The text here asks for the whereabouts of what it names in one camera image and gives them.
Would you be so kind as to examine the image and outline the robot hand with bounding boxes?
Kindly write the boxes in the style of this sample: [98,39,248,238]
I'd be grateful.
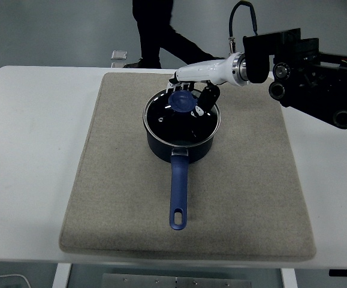
[165,52,242,119]

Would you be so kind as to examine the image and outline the glass pot lid blue knob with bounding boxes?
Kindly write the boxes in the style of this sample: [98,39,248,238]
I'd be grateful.
[142,86,222,148]

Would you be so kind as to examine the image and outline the person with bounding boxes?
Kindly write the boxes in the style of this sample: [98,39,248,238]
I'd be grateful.
[122,0,227,69]

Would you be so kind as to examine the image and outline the grey-beige fabric mat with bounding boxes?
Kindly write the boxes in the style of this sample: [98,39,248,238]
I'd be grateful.
[58,71,317,261]

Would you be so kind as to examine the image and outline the white table leg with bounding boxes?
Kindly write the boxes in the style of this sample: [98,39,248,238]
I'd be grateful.
[52,263,72,288]
[280,268,297,288]

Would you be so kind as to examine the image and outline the grey metal plate with screws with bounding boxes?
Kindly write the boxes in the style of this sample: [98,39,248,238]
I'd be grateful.
[101,272,254,288]

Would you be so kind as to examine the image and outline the dark blue pot long handle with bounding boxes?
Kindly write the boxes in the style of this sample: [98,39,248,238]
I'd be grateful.
[144,118,216,231]

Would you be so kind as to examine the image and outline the white cable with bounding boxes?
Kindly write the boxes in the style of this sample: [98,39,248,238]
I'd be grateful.
[0,273,32,288]

